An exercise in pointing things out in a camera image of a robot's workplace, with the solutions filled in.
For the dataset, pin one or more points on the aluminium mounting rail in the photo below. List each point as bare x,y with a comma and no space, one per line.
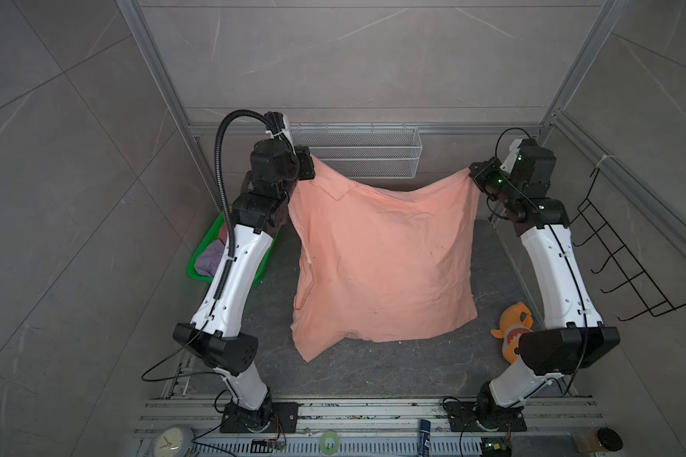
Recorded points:
366,427

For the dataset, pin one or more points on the green tape roll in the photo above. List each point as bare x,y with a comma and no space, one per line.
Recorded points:
329,443

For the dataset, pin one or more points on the blue spray can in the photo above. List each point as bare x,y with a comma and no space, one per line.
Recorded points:
424,438

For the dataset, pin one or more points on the dusty rose t-shirt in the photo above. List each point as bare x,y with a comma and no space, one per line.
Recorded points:
223,234

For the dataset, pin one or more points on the brown jar black lid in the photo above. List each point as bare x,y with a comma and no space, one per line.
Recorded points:
595,441

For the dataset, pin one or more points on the black wire hook rack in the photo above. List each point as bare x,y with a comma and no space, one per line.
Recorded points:
620,258

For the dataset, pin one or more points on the lavender purple t-shirt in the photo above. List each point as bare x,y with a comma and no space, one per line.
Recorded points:
207,263

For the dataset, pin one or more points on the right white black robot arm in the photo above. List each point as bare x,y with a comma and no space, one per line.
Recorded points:
574,334

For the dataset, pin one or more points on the green plastic laundry basket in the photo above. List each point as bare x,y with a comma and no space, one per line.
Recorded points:
210,235

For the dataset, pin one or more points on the small black circuit board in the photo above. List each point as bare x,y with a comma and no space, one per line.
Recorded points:
268,445

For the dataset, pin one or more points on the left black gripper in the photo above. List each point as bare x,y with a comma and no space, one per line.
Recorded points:
294,155

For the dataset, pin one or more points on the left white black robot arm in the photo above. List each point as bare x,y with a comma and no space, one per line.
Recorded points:
214,335

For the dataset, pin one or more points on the peach pink printed t-shirt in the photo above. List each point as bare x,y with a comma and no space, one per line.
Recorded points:
379,265

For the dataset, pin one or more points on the white wire mesh wall basket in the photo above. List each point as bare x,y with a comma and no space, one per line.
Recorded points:
364,153

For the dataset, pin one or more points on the small green circuit board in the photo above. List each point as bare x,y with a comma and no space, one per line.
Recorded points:
495,447

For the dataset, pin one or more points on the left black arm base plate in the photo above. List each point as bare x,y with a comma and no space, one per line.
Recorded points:
286,417

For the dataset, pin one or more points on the white analog clock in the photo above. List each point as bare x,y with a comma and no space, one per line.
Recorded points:
176,441

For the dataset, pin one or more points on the orange shark plush toy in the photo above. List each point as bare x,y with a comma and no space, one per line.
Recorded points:
514,322

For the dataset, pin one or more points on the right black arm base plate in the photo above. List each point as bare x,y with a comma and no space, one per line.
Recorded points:
473,417

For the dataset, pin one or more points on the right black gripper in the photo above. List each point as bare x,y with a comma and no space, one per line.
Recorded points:
481,177

